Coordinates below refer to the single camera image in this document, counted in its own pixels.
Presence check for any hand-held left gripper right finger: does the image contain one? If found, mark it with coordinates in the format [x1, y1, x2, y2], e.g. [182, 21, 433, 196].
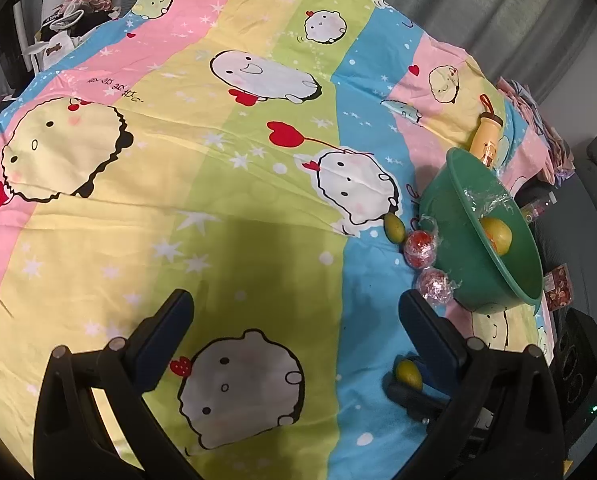
[399, 289, 566, 480]

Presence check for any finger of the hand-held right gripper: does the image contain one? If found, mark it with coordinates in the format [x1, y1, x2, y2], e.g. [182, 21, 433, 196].
[385, 382, 451, 423]
[402, 355, 435, 391]

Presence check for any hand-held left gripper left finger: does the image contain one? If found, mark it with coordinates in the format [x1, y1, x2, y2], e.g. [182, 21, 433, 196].
[32, 288, 196, 480]

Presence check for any small green fruit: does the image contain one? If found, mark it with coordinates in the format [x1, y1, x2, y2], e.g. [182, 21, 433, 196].
[395, 359, 424, 392]
[384, 212, 406, 243]

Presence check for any green plastic basin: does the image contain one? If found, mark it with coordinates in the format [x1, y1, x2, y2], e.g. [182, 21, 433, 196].
[421, 147, 544, 316]

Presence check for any large yellow pear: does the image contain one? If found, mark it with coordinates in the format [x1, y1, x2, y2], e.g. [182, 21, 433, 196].
[479, 216, 513, 256]

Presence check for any clear plastic wrap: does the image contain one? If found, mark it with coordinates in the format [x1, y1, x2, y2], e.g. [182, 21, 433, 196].
[461, 185, 516, 221]

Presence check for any plastic-wrapped red tomato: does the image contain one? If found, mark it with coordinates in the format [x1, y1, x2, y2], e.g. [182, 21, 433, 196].
[417, 268, 454, 305]
[403, 230, 437, 267]

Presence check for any red snack packet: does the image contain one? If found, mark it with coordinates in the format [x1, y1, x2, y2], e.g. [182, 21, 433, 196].
[542, 266, 573, 308]

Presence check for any colourful cartoon printed blanket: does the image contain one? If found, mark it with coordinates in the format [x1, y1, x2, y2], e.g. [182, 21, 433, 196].
[0, 0, 559, 480]

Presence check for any clear plastic packet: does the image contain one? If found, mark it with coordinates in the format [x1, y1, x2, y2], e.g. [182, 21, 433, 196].
[521, 192, 559, 223]

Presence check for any pink patterned cloth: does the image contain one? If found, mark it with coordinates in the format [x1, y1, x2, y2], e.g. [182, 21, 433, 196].
[498, 76, 576, 183]

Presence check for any grey curtain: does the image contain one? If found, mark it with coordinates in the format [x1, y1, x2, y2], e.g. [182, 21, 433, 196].
[348, 0, 597, 131]

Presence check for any pile of clothes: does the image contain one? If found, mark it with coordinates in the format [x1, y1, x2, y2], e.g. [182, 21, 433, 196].
[28, 0, 124, 68]

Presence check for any black object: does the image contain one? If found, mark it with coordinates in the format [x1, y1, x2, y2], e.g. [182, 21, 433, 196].
[0, 0, 34, 96]

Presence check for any yellow bottle with red strap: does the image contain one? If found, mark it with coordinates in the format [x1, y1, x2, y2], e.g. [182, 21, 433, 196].
[467, 94, 504, 167]

